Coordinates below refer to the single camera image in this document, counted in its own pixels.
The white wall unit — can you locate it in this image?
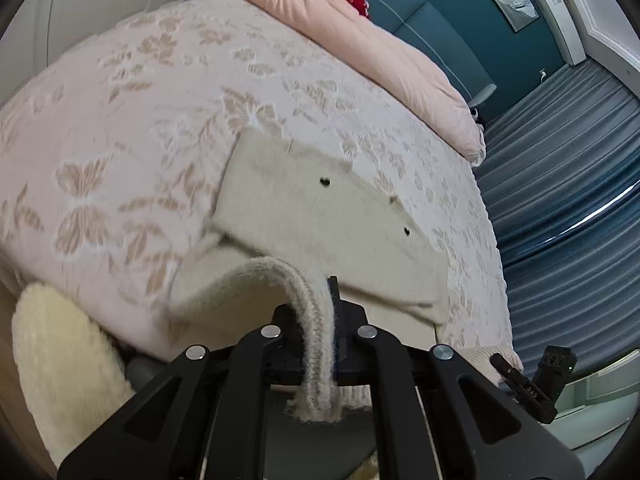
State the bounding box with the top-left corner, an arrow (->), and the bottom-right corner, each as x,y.
529,0 -> 587,66

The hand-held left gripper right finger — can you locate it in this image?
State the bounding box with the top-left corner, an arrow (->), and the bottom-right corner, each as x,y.
326,276 -> 587,480

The teal padded headboard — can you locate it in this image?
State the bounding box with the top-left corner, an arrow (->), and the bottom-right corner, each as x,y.
357,0 -> 497,109

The cream fluffy cloth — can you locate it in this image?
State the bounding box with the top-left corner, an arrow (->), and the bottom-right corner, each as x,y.
11,282 -> 133,467

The bed with floral cover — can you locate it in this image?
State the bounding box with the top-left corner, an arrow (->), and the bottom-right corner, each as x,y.
0,0 -> 524,387

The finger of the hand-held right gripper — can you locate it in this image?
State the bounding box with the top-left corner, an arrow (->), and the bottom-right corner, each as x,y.
490,353 -> 526,387

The pink quilt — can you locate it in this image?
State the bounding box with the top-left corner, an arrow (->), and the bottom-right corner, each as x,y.
220,0 -> 487,167

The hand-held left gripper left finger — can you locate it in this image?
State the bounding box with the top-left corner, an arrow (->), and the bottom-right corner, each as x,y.
57,304 -> 302,480

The blue pleated curtain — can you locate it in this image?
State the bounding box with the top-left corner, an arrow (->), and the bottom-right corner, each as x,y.
472,57 -> 640,377

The beige knitted garment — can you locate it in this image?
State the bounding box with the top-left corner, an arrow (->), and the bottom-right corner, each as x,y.
167,127 -> 449,424

